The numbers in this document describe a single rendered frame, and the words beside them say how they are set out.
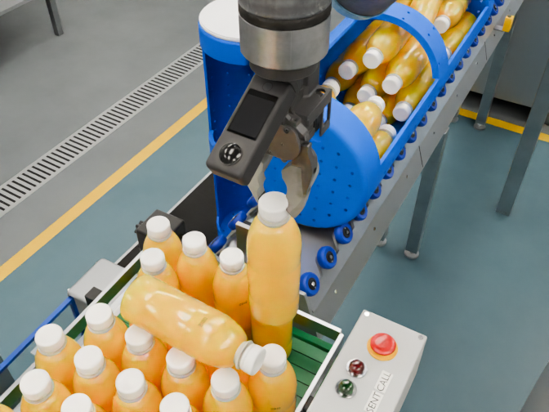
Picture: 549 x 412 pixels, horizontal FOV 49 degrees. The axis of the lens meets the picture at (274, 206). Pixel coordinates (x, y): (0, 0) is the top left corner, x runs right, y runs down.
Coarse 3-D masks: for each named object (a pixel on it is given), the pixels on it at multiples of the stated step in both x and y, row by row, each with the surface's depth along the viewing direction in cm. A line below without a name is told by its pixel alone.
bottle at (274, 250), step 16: (256, 224) 76; (272, 224) 74; (288, 224) 75; (256, 240) 76; (272, 240) 75; (288, 240) 75; (256, 256) 77; (272, 256) 76; (288, 256) 76; (256, 272) 79; (272, 272) 78; (288, 272) 78; (256, 288) 81; (272, 288) 80; (288, 288) 81; (256, 304) 84; (272, 304) 82; (288, 304) 83; (272, 320) 85; (288, 320) 86
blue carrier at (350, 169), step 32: (480, 0) 166; (352, 32) 156; (416, 32) 130; (320, 64) 144; (448, 64) 138; (352, 128) 107; (288, 160) 115; (320, 160) 111; (352, 160) 107; (384, 160) 114; (320, 192) 116; (352, 192) 112; (320, 224) 121
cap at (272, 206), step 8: (272, 192) 75; (280, 192) 75; (264, 200) 74; (272, 200) 74; (280, 200) 74; (264, 208) 73; (272, 208) 73; (280, 208) 73; (264, 216) 74; (272, 216) 73; (280, 216) 73
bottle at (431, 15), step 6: (414, 0) 152; (420, 0) 151; (426, 0) 150; (432, 0) 150; (438, 0) 151; (414, 6) 151; (420, 6) 150; (426, 6) 150; (432, 6) 150; (438, 6) 152; (420, 12) 149; (426, 12) 149; (432, 12) 150; (432, 18) 150
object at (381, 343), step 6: (378, 336) 86; (384, 336) 86; (390, 336) 86; (372, 342) 86; (378, 342) 86; (384, 342) 86; (390, 342) 86; (372, 348) 85; (378, 348) 85; (384, 348) 85; (390, 348) 85; (378, 354) 85; (384, 354) 85; (390, 354) 85
